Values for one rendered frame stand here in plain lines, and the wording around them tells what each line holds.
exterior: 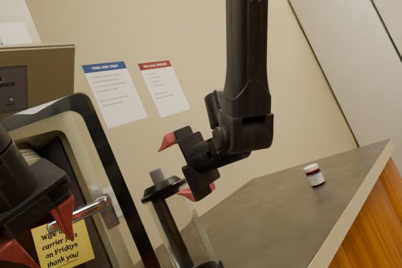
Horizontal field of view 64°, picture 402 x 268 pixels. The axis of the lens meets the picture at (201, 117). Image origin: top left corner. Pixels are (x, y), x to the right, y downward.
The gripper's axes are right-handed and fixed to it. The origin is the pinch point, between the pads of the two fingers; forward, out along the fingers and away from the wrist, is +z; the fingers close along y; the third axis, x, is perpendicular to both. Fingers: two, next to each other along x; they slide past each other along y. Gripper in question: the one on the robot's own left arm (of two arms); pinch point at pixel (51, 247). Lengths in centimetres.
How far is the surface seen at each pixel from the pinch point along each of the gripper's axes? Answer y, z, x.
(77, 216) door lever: -5.3, 3.1, -5.8
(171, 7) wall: -123, 7, -108
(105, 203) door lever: -9.2, 3.3, -4.1
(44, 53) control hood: -19.1, -15.1, -26.8
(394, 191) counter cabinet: -94, 68, 16
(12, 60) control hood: -13.5, -16.3, -26.5
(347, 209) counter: -53, 38, 15
